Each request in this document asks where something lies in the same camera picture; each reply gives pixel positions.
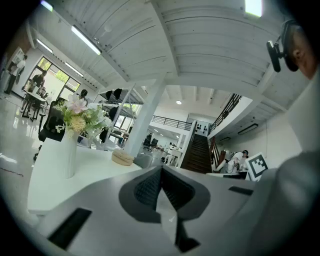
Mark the dark wooden staircase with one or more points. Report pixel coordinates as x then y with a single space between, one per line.
197 155

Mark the artificial flower bouquet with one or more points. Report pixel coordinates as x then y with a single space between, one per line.
80 117

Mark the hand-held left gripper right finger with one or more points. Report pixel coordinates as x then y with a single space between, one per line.
185 197

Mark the white ceramic vase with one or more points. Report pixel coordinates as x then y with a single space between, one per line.
70 155

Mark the cream round lid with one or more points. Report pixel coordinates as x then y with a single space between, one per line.
122 153

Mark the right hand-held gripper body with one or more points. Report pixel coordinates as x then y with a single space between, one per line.
257 166

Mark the cream round container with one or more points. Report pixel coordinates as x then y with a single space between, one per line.
122 162

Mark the person's head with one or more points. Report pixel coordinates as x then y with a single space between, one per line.
306 62

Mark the large glass window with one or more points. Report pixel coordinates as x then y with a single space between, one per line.
61 75

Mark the grey shell chair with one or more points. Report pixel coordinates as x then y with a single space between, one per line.
145 161

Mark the ceiling tube light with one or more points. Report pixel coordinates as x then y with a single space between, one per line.
73 69
86 40
45 46

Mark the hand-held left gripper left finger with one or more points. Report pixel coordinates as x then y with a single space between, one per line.
140 195

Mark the black head-mounted camera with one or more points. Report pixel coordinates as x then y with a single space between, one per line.
273 56

